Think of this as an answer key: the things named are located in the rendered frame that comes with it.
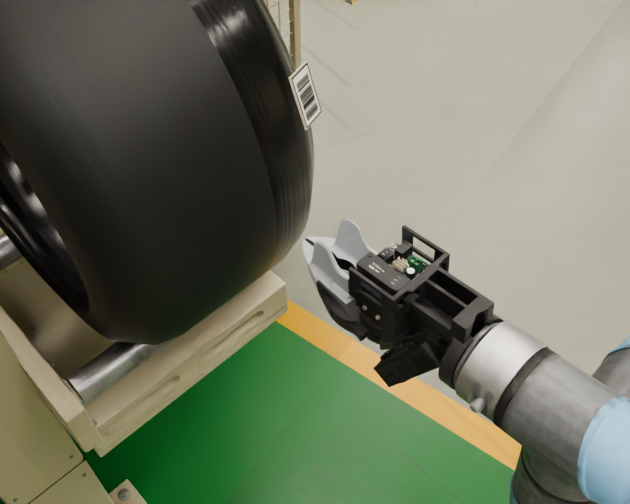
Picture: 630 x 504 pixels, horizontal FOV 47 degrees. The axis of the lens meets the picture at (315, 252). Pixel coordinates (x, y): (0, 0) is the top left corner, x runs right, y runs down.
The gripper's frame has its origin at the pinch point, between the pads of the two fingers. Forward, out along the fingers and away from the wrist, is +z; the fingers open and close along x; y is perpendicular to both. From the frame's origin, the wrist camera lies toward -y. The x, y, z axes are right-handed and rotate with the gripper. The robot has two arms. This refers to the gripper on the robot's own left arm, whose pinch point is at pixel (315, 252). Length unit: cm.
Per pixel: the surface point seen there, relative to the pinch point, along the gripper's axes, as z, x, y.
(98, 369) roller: 24.3, 19.4, -25.4
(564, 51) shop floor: 85, -205, -111
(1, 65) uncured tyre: 20.2, 15.3, 20.9
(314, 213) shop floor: 92, -75, -110
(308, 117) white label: 9.7, -9.0, 6.6
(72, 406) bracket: 20.1, 24.9, -23.1
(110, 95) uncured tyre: 13.7, 9.5, 17.7
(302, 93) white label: 10.6, -9.2, 9.1
